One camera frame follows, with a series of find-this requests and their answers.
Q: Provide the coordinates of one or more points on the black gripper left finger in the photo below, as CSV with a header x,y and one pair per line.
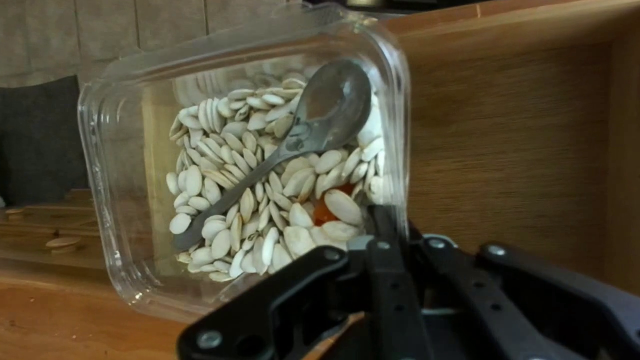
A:
x,y
280,301

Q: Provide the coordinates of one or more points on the metal spoon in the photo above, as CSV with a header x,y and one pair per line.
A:
x,y
333,101

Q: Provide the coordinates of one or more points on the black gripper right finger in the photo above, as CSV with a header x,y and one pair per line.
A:
x,y
480,301

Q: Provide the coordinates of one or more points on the white pumpkin seeds pile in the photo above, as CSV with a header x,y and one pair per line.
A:
x,y
213,187

